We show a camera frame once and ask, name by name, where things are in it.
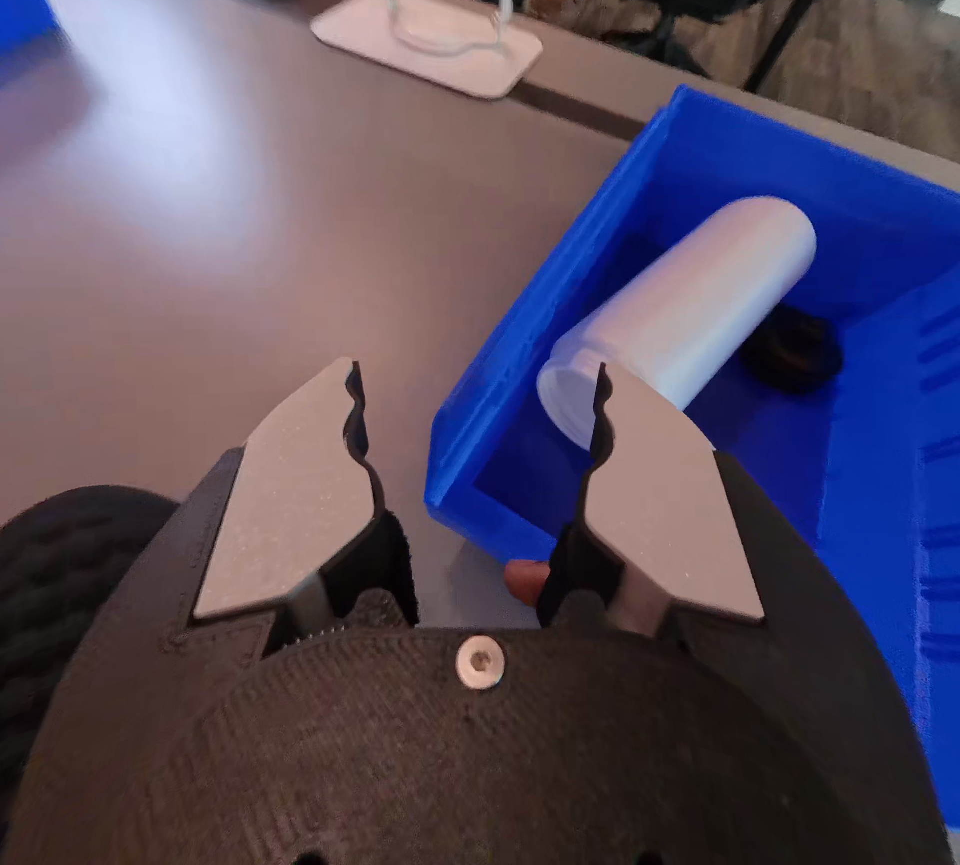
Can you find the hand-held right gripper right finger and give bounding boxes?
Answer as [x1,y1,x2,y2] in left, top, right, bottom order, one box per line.
[579,362,767,639]

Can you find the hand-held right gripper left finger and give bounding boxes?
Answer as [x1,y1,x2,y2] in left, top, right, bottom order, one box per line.
[192,356,387,631]

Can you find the black bottle lid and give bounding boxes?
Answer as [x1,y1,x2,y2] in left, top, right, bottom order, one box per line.
[741,304,845,394]

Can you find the white plastic bottle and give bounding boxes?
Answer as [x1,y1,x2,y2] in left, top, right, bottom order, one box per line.
[536,196,819,454]

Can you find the instruction sign stand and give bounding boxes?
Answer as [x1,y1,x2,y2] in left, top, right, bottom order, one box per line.
[309,0,545,101]

